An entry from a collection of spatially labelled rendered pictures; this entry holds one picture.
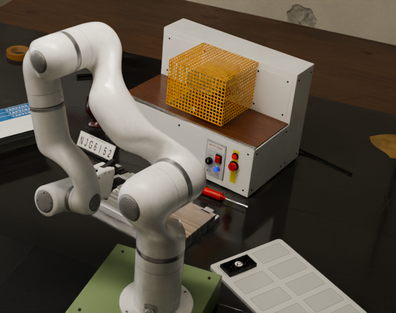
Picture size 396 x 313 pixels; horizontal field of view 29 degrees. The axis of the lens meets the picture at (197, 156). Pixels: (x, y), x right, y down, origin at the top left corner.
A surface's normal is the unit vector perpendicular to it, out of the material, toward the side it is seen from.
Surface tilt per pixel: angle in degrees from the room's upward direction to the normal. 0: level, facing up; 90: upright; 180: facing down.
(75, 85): 0
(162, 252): 90
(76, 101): 0
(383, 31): 90
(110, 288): 0
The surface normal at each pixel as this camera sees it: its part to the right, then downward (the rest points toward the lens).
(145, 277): -0.58, 0.40
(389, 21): -0.34, 0.47
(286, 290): 0.08, -0.84
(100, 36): 0.57, -0.34
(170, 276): 0.52, 0.49
